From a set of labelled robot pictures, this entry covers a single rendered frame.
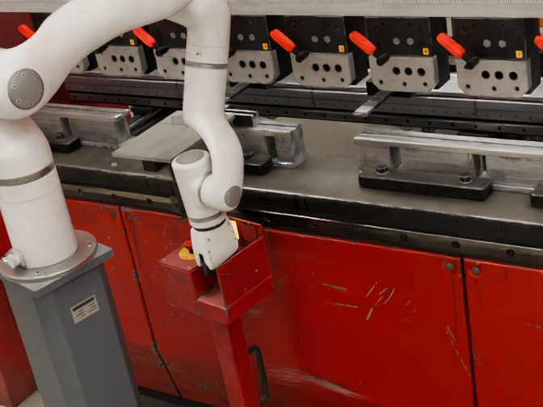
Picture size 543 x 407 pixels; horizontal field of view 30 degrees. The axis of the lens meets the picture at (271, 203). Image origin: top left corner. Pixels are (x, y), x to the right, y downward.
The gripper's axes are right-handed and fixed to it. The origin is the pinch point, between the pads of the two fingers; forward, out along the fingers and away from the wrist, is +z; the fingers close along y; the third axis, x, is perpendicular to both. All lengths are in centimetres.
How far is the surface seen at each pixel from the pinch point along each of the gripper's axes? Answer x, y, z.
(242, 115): -15.4, -31.9, -23.0
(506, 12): 55, -42, -50
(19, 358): -108, 4, 59
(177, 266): -8.6, 5.7, -4.5
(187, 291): -6.6, 6.5, 1.3
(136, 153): -24.6, -5.0, -25.7
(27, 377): -109, 4, 67
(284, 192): 4.7, -20.2, -11.7
